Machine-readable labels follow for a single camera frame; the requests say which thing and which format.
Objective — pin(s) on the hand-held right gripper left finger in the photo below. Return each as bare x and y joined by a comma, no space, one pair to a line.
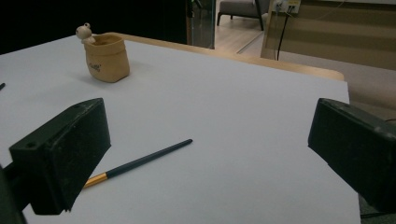
68,155

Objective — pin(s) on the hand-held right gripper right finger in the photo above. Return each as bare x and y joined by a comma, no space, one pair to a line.
358,149

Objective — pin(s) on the brushes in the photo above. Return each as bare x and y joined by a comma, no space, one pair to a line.
140,161

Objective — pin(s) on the tan pen holder with bear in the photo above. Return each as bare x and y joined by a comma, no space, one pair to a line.
107,62

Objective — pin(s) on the wooden table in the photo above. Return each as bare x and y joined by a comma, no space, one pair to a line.
280,65

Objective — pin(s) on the white table cover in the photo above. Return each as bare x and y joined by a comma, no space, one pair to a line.
218,109

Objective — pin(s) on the grey armchair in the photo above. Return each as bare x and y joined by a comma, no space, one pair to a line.
236,7

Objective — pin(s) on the glass door panel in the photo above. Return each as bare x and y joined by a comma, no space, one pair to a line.
202,21

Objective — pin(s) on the wall power socket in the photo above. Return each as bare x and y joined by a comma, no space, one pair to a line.
288,5

